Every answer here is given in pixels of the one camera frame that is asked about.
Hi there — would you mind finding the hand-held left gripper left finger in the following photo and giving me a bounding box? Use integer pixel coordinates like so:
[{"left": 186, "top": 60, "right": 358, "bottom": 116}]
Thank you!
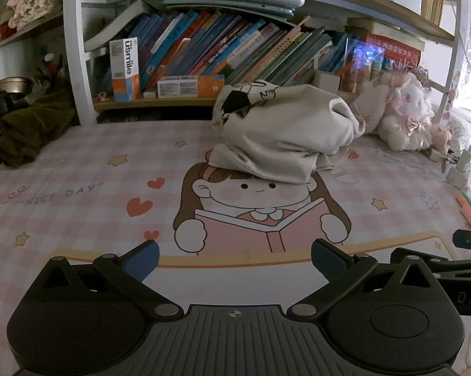
[{"left": 26, "top": 240, "right": 184, "bottom": 321}]

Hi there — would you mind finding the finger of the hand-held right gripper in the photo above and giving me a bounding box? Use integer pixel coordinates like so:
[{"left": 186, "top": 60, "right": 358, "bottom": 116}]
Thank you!
[
  {"left": 390, "top": 248, "right": 471, "bottom": 283},
  {"left": 452, "top": 229, "right": 471, "bottom": 252}
]

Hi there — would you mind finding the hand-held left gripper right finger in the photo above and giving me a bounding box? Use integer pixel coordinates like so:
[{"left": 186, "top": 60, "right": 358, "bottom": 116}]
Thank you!
[{"left": 286, "top": 239, "right": 447, "bottom": 321}]

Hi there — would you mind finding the white t-shirt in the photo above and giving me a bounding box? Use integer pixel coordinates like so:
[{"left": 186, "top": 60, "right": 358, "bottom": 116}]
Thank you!
[{"left": 209, "top": 80, "right": 367, "bottom": 185}]

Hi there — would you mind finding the white power strip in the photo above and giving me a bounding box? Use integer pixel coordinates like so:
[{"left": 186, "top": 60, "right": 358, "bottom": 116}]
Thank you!
[{"left": 446, "top": 136, "right": 471, "bottom": 189}]

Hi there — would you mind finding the small pink plush toy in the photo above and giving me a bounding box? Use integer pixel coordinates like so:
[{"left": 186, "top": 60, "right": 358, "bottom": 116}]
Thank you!
[{"left": 430, "top": 123, "right": 454, "bottom": 154}]

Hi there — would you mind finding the large white pink plush toy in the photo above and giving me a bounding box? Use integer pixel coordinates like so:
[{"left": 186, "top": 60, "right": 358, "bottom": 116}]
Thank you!
[{"left": 351, "top": 71, "right": 436, "bottom": 152}]

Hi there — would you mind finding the brown cloth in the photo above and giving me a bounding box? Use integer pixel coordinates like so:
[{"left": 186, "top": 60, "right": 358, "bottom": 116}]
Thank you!
[{"left": 0, "top": 89, "right": 80, "bottom": 168}]

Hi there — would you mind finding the white pen holder box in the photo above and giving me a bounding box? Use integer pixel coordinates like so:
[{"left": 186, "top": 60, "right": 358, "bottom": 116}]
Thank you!
[{"left": 314, "top": 69, "right": 343, "bottom": 93}]

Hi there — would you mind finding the flat white orange box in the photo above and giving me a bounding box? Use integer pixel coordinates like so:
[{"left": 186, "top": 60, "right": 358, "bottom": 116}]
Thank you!
[{"left": 157, "top": 74, "right": 225, "bottom": 99}]

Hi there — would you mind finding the tall white orange box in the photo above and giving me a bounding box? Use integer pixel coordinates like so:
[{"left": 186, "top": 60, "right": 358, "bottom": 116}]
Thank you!
[{"left": 109, "top": 37, "right": 141, "bottom": 103}]

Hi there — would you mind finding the white bookshelf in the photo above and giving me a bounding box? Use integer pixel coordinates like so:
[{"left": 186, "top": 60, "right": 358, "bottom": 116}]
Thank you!
[{"left": 63, "top": 0, "right": 456, "bottom": 125}]

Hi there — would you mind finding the stack of thick books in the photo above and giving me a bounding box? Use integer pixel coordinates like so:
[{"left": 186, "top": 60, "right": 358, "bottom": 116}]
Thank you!
[{"left": 345, "top": 18, "right": 426, "bottom": 72}]

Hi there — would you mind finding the clear acrylic stand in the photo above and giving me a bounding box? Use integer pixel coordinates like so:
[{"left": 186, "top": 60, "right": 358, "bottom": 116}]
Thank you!
[{"left": 344, "top": 38, "right": 385, "bottom": 76}]

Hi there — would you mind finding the metal bowl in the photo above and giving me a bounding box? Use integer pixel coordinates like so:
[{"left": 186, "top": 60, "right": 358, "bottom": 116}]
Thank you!
[{"left": 0, "top": 77, "right": 33, "bottom": 95}]

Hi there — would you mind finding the row of leaning books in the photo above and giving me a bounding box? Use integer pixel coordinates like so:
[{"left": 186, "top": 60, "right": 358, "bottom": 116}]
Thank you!
[{"left": 83, "top": 0, "right": 349, "bottom": 94}]

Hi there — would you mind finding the white container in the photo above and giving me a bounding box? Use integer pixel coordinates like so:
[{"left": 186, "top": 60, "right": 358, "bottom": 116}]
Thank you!
[{"left": 0, "top": 39, "right": 37, "bottom": 82}]

